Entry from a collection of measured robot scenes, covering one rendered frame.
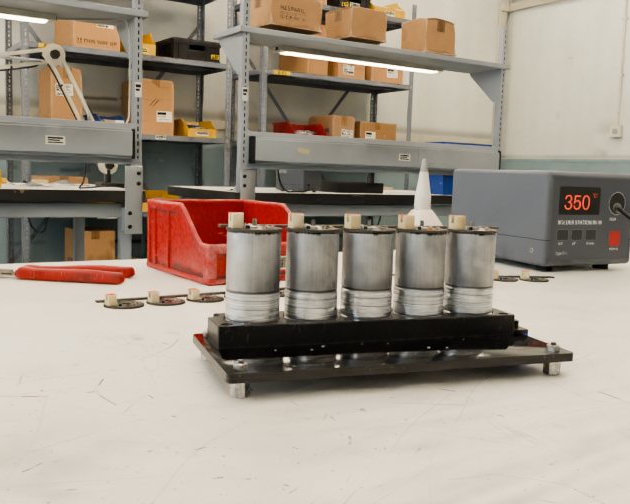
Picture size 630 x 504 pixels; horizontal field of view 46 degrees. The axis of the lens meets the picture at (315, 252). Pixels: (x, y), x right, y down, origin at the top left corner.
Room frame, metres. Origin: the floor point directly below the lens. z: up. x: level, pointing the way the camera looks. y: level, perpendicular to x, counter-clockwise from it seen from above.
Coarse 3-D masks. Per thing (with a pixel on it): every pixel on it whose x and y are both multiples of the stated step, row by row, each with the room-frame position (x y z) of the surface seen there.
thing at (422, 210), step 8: (424, 160) 0.55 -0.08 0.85; (424, 168) 0.54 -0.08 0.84; (424, 176) 0.54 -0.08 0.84; (424, 184) 0.54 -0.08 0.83; (416, 192) 0.55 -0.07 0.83; (424, 192) 0.54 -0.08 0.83; (416, 200) 0.54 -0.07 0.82; (424, 200) 0.54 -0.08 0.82; (416, 208) 0.54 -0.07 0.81; (424, 208) 0.54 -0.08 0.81; (416, 216) 0.54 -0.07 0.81; (424, 216) 0.54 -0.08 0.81; (432, 216) 0.54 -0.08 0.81; (416, 224) 0.53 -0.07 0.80; (424, 224) 0.53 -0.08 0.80; (432, 224) 0.53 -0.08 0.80; (440, 224) 0.54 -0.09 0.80
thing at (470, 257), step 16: (448, 240) 0.37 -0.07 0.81; (464, 240) 0.36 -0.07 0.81; (480, 240) 0.36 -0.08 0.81; (448, 256) 0.37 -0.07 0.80; (464, 256) 0.36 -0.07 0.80; (480, 256) 0.36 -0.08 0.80; (448, 272) 0.37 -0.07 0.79; (464, 272) 0.36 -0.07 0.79; (480, 272) 0.36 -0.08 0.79; (448, 288) 0.37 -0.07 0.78; (464, 288) 0.36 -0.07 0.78; (480, 288) 0.36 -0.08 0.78; (448, 304) 0.37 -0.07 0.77; (464, 304) 0.36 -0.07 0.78; (480, 304) 0.36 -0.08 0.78
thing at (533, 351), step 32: (224, 352) 0.31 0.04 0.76; (256, 352) 0.31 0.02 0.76; (288, 352) 0.31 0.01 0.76; (320, 352) 0.31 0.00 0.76; (352, 352) 0.32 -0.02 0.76; (384, 352) 0.32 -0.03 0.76; (416, 352) 0.32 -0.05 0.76; (448, 352) 0.32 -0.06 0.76; (480, 352) 0.32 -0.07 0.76; (512, 352) 0.33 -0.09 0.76; (544, 352) 0.33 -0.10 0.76
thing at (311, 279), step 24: (288, 240) 0.34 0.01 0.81; (312, 240) 0.33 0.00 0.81; (336, 240) 0.34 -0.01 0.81; (288, 264) 0.34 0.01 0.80; (312, 264) 0.33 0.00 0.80; (336, 264) 0.34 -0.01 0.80; (288, 288) 0.34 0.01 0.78; (312, 288) 0.33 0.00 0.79; (336, 288) 0.34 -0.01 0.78; (288, 312) 0.34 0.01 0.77; (312, 312) 0.33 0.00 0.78; (336, 312) 0.34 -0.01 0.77
